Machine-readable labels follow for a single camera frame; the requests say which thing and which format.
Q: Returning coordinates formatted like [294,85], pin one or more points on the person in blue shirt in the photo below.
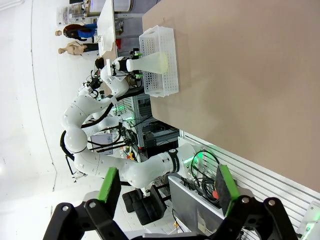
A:
[77,32]

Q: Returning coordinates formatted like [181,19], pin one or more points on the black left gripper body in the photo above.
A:
[122,65]

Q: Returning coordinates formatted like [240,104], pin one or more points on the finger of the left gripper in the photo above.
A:
[138,75]
[136,54]

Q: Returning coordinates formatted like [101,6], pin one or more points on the translucent plastic conical flask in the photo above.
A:
[150,63]

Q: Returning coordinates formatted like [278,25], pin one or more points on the white perforated plastic basket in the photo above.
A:
[162,82]

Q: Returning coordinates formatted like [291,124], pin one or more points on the aluminium frame rack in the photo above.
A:
[160,130]

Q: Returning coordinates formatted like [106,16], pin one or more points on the computer monitor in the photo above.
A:
[102,143]

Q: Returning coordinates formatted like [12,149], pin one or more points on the white slatted panel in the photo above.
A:
[262,175]

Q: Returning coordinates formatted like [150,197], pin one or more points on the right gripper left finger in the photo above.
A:
[110,192]

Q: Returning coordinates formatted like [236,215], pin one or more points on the black camera rig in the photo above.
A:
[93,82]

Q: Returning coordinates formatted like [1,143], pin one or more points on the gray equipment cabinet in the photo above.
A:
[190,207]

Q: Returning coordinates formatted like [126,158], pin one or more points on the black padded stool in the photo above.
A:
[145,207]

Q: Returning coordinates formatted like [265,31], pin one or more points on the red emergency stop button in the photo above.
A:
[216,195]

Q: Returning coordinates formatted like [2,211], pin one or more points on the bare beige mannequin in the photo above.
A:
[71,48]

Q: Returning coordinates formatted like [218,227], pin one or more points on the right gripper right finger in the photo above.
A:
[226,190]

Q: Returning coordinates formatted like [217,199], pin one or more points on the white metal bracket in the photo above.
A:
[311,220]

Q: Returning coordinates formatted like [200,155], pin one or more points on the black-haired person's head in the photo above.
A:
[100,62]

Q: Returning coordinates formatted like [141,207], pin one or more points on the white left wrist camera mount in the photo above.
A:
[111,67]

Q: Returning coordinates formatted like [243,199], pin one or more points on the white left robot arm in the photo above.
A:
[80,145]

